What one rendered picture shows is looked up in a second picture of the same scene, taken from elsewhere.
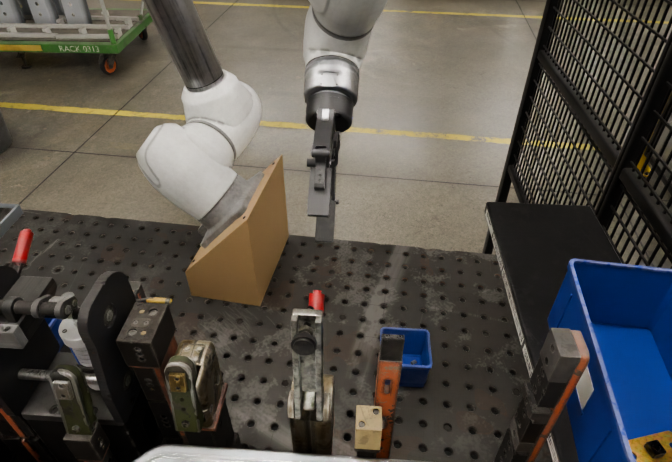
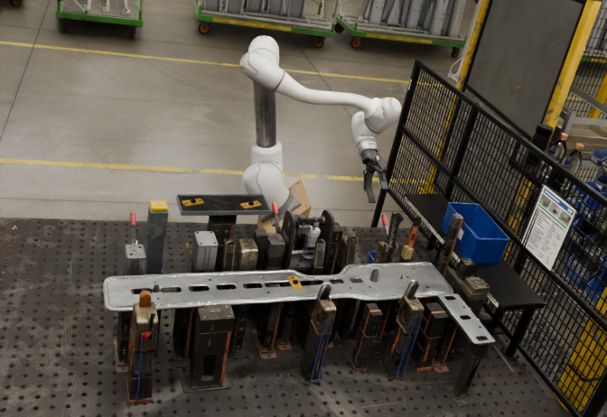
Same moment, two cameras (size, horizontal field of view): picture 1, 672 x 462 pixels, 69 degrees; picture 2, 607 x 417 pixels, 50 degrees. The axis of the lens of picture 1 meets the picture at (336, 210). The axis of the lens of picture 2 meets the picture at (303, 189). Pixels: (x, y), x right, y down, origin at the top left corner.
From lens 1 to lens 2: 2.34 m
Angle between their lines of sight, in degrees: 25
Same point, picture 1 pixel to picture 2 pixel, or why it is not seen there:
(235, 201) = (293, 200)
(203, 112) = (269, 158)
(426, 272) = (367, 236)
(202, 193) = (280, 197)
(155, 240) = not seen: hidden behind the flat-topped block
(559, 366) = (456, 222)
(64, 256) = (177, 242)
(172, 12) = (271, 113)
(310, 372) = (394, 233)
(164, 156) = (266, 179)
